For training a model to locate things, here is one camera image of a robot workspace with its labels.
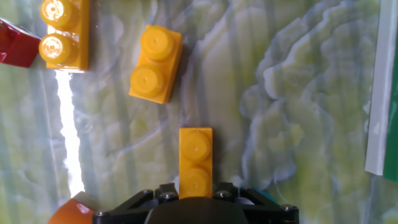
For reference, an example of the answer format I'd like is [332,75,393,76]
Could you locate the red toy brick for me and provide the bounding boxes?
[0,17,43,68]

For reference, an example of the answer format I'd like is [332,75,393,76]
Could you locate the yellow-orange two-stud brick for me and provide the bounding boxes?
[128,24,183,105]

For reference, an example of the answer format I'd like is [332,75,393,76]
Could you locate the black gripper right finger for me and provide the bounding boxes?
[212,182,300,224]

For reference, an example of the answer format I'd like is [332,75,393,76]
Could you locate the green studded baseplate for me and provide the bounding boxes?
[364,0,398,184]

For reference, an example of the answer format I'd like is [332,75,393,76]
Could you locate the yellow-orange four-stud brick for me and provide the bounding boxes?
[178,126,214,200]
[38,0,91,72]

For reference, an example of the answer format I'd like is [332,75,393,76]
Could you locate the orange square brick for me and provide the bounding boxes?
[46,191,100,224]

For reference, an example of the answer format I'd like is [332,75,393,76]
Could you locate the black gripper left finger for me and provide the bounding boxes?
[92,182,180,224]

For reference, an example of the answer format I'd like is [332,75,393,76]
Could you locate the green marble pattern mat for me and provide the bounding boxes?
[0,0,398,224]

